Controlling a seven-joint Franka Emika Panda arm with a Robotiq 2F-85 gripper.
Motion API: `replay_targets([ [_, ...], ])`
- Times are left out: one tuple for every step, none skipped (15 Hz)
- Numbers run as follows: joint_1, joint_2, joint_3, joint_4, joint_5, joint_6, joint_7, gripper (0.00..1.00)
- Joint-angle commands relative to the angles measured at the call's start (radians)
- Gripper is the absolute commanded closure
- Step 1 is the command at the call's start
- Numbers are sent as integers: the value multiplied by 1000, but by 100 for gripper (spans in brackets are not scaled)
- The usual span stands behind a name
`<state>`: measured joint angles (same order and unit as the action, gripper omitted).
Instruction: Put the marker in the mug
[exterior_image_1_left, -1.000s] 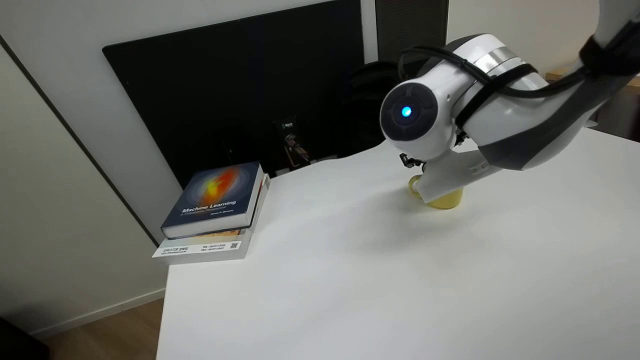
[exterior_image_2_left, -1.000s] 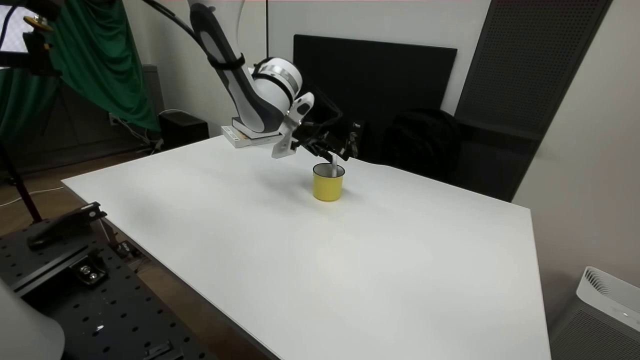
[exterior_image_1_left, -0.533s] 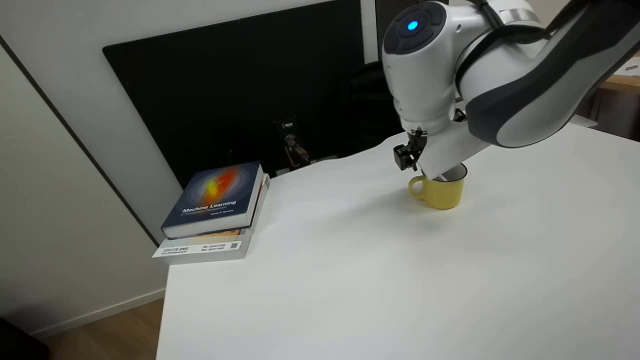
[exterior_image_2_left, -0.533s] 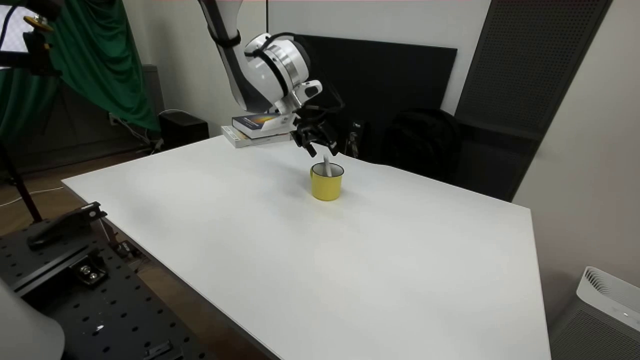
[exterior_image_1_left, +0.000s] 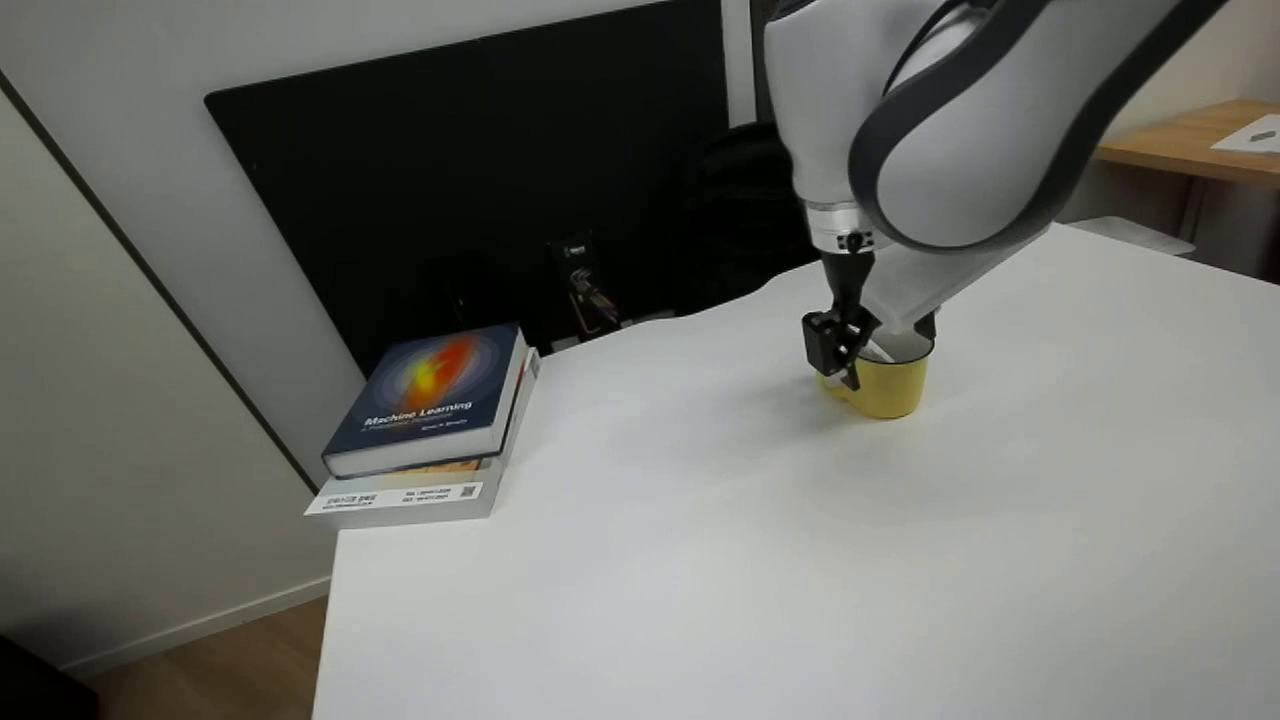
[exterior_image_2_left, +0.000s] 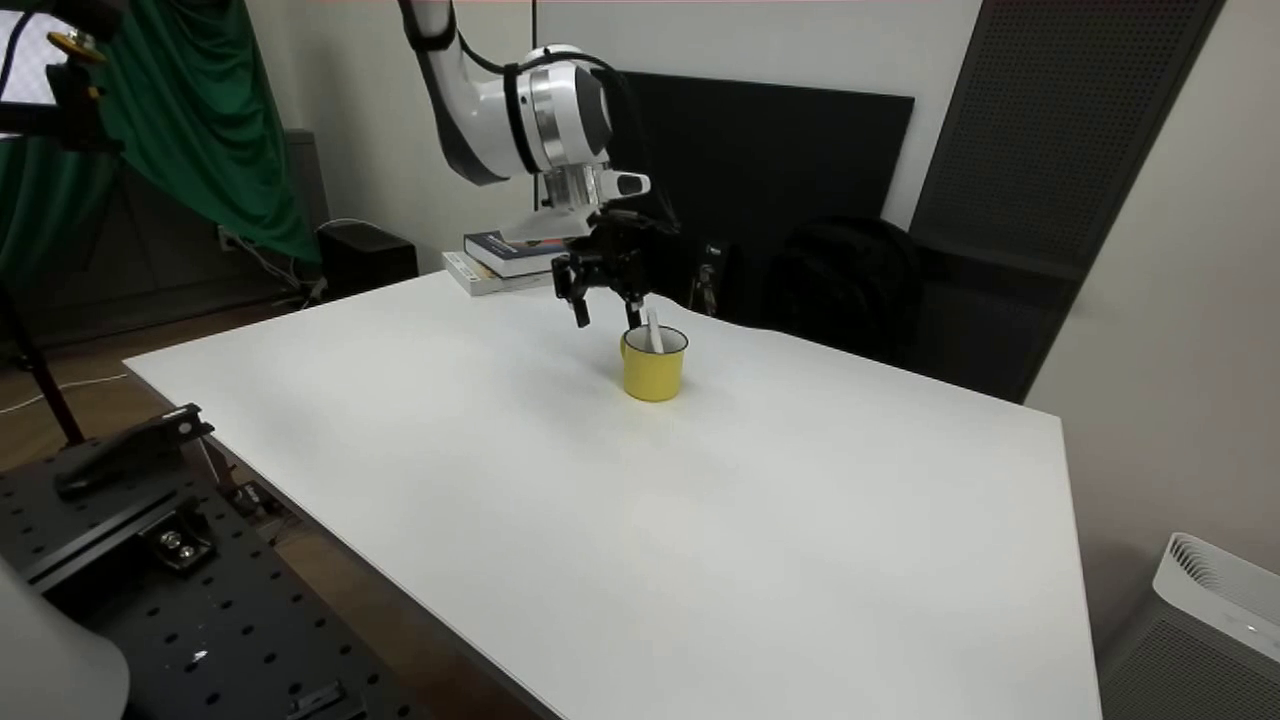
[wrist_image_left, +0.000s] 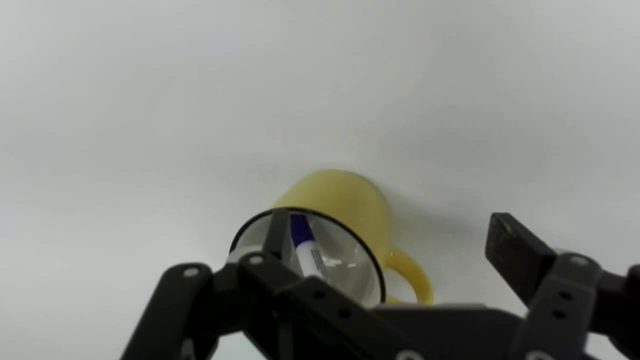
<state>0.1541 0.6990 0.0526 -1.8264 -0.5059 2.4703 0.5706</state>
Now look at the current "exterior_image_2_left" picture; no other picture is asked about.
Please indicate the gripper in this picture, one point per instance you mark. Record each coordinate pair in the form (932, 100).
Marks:
(630, 250)

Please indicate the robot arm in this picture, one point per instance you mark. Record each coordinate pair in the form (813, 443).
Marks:
(480, 120)

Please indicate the white marker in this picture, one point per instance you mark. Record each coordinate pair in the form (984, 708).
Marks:
(655, 332)

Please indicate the yellow mug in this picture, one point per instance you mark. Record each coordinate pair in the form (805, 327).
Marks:
(653, 375)

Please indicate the blue book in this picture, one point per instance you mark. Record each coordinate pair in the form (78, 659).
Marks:
(505, 255)

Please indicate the white book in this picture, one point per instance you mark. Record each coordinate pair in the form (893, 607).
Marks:
(485, 278)

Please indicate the black board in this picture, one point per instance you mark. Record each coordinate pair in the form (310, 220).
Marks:
(780, 160)

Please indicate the black backpack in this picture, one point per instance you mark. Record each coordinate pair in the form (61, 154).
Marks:
(840, 285)

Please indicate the black box speaker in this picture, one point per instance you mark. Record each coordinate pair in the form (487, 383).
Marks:
(365, 258)

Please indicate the green curtain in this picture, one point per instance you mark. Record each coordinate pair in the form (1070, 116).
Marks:
(200, 110)

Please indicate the grey perforated panel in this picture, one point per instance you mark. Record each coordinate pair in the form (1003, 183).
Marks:
(1050, 140)

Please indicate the black clamp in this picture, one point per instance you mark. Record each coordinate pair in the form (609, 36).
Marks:
(125, 455)

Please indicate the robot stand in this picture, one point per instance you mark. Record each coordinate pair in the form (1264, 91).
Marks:
(200, 620)

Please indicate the white air purifier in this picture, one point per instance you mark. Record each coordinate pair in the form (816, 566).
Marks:
(1200, 640)

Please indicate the camera on tripod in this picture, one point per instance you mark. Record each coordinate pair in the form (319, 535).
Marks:
(70, 100)

